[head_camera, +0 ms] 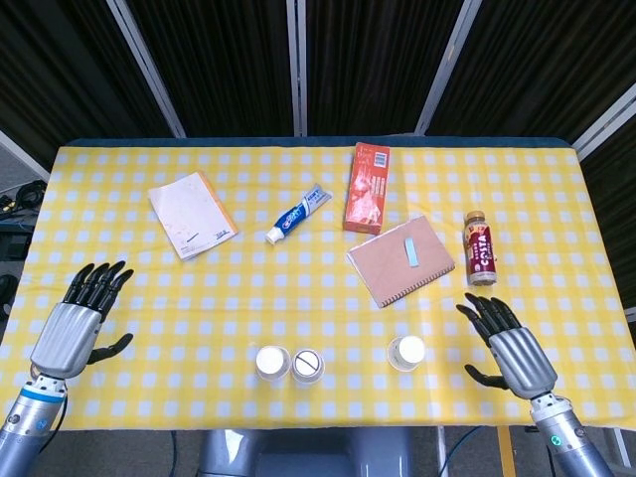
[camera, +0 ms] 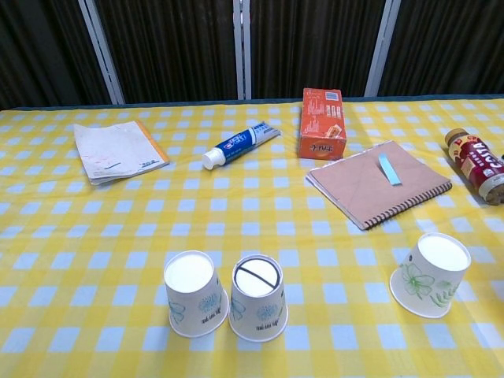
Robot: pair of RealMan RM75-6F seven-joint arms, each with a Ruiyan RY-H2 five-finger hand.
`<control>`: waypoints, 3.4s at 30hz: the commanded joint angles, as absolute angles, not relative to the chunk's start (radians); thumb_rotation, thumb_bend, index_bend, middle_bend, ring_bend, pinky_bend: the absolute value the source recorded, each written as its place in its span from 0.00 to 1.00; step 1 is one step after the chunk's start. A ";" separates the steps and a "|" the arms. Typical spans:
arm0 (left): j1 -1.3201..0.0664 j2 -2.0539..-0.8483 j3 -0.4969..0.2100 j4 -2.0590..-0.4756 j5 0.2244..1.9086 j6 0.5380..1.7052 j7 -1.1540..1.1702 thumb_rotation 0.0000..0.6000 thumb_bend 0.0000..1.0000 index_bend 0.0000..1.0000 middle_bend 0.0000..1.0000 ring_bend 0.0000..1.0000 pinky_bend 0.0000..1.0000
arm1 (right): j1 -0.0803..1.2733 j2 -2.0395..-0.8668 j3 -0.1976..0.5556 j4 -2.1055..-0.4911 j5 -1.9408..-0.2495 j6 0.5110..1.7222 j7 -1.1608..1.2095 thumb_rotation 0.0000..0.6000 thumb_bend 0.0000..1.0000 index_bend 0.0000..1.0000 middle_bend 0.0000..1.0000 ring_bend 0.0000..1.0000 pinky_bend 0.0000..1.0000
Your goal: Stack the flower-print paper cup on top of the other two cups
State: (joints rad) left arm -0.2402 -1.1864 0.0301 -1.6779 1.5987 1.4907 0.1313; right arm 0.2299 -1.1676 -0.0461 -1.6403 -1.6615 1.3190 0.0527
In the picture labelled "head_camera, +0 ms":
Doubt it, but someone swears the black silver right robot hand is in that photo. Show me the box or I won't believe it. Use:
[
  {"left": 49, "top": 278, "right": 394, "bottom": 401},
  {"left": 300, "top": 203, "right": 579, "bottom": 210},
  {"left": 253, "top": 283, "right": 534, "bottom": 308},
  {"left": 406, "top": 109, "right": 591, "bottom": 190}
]
[{"left": 455, "top": 291, "right": 558, "bottom": 399}]

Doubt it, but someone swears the blue white toothpaste tube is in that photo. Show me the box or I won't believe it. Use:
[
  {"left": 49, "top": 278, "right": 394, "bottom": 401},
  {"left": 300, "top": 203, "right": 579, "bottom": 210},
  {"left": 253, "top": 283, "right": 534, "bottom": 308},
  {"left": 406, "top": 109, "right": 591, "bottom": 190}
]
[{"left": 265, "top": 183, "right": 333, "bottom": 245}]

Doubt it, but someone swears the plain white paper cup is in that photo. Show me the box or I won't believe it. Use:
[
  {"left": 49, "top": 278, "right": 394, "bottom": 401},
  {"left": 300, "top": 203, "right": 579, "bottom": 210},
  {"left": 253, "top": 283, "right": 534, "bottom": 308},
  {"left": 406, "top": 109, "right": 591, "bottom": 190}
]
[
  {"left": 387, "top": 335, "right": 426, "bottom": 373},
  {"left": 254, "top": 345, "right": 292, "bottom": 383}
]

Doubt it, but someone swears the blue floor cable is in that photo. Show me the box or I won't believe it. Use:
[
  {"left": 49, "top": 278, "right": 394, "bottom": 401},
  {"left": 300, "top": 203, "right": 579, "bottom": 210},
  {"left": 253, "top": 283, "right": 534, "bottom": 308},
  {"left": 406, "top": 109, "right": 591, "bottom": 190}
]
[
  {"left": 168, "top": 429, "right": 181, "bottom": 477},
  {"left": 445, "top": 425, "right": 484, "bottom": 477}
]

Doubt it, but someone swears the yellow white checkered tablecloth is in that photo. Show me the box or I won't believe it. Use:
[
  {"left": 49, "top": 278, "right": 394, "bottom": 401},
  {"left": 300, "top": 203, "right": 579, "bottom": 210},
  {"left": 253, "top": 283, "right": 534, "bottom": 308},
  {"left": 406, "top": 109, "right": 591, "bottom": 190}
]
[{"left": 0, "top": 143, "right": 636, "bottom": 431}]

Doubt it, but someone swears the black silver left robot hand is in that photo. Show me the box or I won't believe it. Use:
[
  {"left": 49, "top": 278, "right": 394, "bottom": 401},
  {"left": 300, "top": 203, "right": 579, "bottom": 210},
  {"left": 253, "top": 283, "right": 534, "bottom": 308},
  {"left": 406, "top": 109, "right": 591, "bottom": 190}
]
[{"left": 29, "top": 260, "right": 135, "bottom": 382}]

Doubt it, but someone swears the red Costa coffee bottle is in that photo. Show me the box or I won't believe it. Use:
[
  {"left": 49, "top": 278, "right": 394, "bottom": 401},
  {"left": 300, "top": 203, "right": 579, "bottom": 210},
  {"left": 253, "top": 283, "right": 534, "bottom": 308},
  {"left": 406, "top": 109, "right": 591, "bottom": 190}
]
[{"left": 464, "top": 210, "right": 500, "bottom": 288}]

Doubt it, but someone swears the orange cardboard box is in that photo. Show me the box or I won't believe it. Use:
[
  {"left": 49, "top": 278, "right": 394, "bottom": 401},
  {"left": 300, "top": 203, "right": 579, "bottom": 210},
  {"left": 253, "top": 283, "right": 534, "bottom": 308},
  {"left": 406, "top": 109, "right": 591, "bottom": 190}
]
[{"left": 342, "top": 141, "right": 392, "bottom": 237}]

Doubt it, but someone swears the white paper booklet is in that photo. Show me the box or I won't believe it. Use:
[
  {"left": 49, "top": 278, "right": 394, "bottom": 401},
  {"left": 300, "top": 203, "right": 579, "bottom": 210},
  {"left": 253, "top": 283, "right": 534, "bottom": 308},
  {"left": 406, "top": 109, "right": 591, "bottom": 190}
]
[{"left": 147, "top": 171, "right": 239, "bottom": 262}]

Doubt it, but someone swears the brown spiral notebook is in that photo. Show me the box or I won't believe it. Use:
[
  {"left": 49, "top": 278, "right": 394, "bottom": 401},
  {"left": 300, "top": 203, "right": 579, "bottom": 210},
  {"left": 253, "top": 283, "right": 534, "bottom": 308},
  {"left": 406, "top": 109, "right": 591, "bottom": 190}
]
[{"left": 346, "top": 214, "right": 457, "bottom": 310}]

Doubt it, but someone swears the white paper cup with line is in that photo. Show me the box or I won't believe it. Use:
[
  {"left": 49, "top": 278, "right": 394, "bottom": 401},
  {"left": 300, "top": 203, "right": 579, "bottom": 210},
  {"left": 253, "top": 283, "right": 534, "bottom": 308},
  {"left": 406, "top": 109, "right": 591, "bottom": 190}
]
[{"left": 290, "top": 348, "right": 326, "bottom": 385}]

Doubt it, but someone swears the black cable bundle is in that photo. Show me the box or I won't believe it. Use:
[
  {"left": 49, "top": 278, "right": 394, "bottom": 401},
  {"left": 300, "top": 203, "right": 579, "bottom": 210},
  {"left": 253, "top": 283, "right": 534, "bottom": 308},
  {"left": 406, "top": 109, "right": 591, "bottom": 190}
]
[{"left": 0, "top": 179, "right": 49, "bottom": 216}]

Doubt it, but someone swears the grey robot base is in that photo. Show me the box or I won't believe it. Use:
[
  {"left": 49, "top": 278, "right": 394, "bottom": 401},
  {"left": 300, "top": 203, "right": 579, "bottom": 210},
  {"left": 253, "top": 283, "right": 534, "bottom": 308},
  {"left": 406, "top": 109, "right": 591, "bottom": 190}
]
[{"left": 198, "top": 427, "right": 414, "bottom": 477}]

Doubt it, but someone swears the blue table edge padding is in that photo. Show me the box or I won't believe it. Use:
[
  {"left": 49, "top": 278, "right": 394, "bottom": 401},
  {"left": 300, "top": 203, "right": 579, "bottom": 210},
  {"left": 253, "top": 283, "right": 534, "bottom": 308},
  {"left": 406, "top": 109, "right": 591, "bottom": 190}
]
[{"left": 64, "top": 134, "right": 578, "bottom": 151}]

